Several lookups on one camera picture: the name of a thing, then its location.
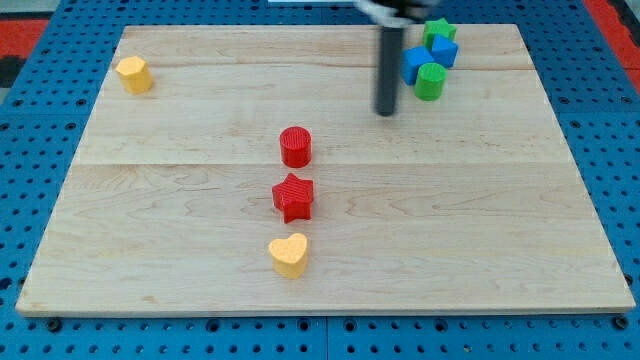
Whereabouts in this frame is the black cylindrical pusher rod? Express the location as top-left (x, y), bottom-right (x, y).
top-left (374, 26), bottom-right (404, 117)

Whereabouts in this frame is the green cylinder block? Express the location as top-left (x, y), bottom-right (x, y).
top-left (414, 63), bottom-right (447, 101)

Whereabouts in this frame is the wooden board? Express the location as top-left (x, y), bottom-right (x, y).
top-left (16, 24), bottom-right (635, 318)

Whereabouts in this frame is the red cylinder block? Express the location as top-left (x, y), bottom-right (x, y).
top-left (279, 126), bottom-right (312, 168)

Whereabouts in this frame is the yellow hexagon block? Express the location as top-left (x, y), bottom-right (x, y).
top-left (116, 56), bottom-right (153, 94)

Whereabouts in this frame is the yellow heart block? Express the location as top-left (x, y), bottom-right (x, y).
top-left (268, 233), bottom-right (308, 279)

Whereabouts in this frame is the red star block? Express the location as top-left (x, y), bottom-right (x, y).
top-left (272, 173), bottom-right (314, 223)

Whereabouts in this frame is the blue triangle block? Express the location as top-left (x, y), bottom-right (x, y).
top-left (431, 35), bottom-right (459, 68)

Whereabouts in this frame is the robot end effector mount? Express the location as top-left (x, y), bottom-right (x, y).
top-left (353, 0), bottom-right (441, 28)

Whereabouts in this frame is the green star block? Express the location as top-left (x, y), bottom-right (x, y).
top-left (422, 18), bottom-right (457, 49)

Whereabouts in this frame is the blue cube block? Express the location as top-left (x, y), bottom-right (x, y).
top-left (401, 46), bottom-right (434, 85)

